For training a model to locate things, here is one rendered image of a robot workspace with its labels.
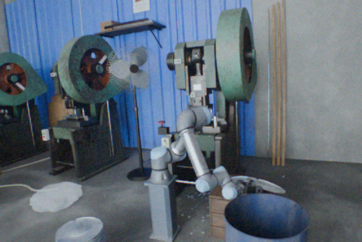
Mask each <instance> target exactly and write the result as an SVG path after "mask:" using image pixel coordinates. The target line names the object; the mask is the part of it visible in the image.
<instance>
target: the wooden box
mask: <svg viewBox="0 0 362 242"><path fill-rule="evenodd" d="M229 176H230V177H231V178H232V177H244V176H241V175H232V174H229ZM247 177H253V176H247ZM253 178H256V179H257V180H259V179H260V180H264V181H267V182H270V178H263V177H253ZM262 192H263V193H270V191H269V192H268V191H266V190H263V191H262ZM231 200H232V199H226V198H225V197H224V196H223V194H222V188H221V185H220V186H217V187H215V188H214V189H213V190H212V191H211V193H210V195H209V223H210V236H211V238H213V239H219V240H223V241H225V235H226V230H225V222H224V209H225V207H226V205H227V203H228V202H230V201H231Z"/></svg>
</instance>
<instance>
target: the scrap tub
mask: <svg viewBox="0 0 362 242"><path fill-rule="evenodd" d="M224 222H225V230H226V235H225V242H307V238H308V232H309V225H310V215H309V213H308V212H307V210H306V209H305V208H304V207H303V206H302V205H300V204H299V203H297V202H296V201H293V200H291V199H289V198H285V197H283V196H280V195H274V194H269V193H253V194H247V195H242V196H240V197H237V198H235V199H233V200H231V201H230V202H228V203H227V205H226V207H225V209H224Z"/></svg>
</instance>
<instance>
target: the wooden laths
mask: <svg viewBox="0 0 362 242"><path fill-rule="evenodd" d="M271 14H272V34H273V148H272V164H273V165H275V99H276V72H275V7H274V5H272V13H271ZM267 17H268V8H267ZM284 17H285V9H284V0H282V54H283V72H282V82H283V118H282V164H281V166H284V144H285V100H286V67H285V58H286V45H285V24H284ZM280 30H281V26H280V8H279V2H277V34H278V46H277V54H278V90H279V94H278V145H277V165H280V123H281V44H280ZM267 36H268V140H267V164H269V123H270V69H269V64H270V43H269V21H268V18H267Z"/></svg>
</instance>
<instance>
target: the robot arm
mask: <svg viewBox="0 0 362 242"><path fill-rule="evenodd" d="M210 122H211V114H210V112H209V110H208V109H207V108H206V107H197V108H193V109H185V110H183V111H182V112H181V113H180V114H179V116H178V118H177V122H176V126H177V130H178V133H179V137H178V139H177V141H176V142H174V143H172V144H171V146H170V147H168V148H167V147H165V146H161V147H157V148H154V149H153V150H152V151H151V164H152V173H151V177H150V179H151V182H153V183H158V184H160V183H165V182H169V181H170V180H171V174H170V172H169V168H168V164H170V163H173V162H176V161H180V160H182V159H184V158H185V157H186V155H187V152H188V155H189V157H190V159H191V162H192V165H193V168H194V171H195V173H196V175H197V177H198V180H197V181H196V183H195V184H196V187H197V190H198V191H200V192H204V191H207V190H211V189H212V188H215V187H217V186H220V185H221V188H222V194H223V196H224V197H225V198H226V199H234V198H236V197H238V196H240V195H242V194H244V193H246V194H251V193H262V191H263V187H260V186H253V185H256V184H255V182H254V180H251V179H250V180H249V181H246V182H244V181H243V180H241V179H240V180H237V183H236V184H235V183H234V182H233V181H232V179H231V177H230V176H229V173H228V172H227V171H226V170H225V168H224V167H223V166H220V167H218V168H216V169H215V170H214V172H213V173H212V174H210V172H209V170H208V167H207V164H206V162H205V160H204V156H203V154H202V152H201V149H200V146H199V145H198V142H197V140H196V138H195V133H196V132H197V131H200V130H202V128H203V127H204V126H205V125H208V124H209V123H210ZM238 182H239V183H238Z"/></svg>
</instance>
